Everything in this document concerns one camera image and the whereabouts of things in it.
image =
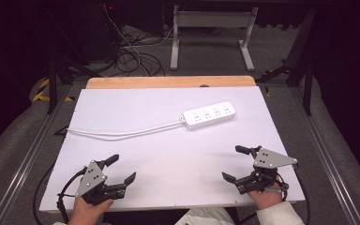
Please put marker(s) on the person's white trousers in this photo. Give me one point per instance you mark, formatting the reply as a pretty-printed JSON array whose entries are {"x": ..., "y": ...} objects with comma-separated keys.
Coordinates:
[{"x": 206, "y": 217}]

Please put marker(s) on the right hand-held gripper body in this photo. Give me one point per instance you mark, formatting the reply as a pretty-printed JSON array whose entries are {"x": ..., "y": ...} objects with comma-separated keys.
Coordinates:
[{"x": 270, "y": 160}]

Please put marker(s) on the wooden table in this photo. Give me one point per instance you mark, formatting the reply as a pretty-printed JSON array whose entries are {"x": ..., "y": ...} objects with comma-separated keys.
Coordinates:
[{"x": 168, "y": 82}]

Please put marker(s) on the person's left hand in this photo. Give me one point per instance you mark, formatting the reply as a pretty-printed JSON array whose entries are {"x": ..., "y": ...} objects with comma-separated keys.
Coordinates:
[{"x": 86, "y": 214}]

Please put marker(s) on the white board sheet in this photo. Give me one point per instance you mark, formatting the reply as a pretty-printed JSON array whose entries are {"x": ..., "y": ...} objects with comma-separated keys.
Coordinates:
[{"x": 168, "y": 162}]

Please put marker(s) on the person's right hand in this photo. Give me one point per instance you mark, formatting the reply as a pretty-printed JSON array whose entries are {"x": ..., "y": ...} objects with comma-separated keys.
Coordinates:
[{"x": 265, "y": 198}]

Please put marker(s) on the white power strip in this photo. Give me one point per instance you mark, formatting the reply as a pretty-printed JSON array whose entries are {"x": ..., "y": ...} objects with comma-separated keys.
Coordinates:
[{"x": 209, "y": 115}]

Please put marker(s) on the white metal desk frame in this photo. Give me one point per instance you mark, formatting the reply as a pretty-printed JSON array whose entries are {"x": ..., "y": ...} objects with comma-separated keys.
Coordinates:
[{"x": 212, "y": 19}]

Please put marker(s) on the aluminium floor rail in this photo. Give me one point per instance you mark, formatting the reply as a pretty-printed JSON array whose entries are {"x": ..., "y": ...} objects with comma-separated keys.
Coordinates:
[
  {"x": 28, "y": 159},
  {"x": 325, "y": 156}
]

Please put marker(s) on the black metal stand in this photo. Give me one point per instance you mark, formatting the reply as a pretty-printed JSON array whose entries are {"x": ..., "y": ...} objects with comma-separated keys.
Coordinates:
[
  {"x": 307, "y": 90},
  {"x": 52, "y": 87}
]

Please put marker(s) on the yellow black hazard tape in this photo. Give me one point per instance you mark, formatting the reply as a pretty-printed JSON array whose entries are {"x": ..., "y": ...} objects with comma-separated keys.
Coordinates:
[{"x": 40, "y": 97}]

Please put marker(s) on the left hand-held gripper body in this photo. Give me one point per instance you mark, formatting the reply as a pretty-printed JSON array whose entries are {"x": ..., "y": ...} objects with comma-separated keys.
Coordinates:
[{"x": 90, "y": 179}]

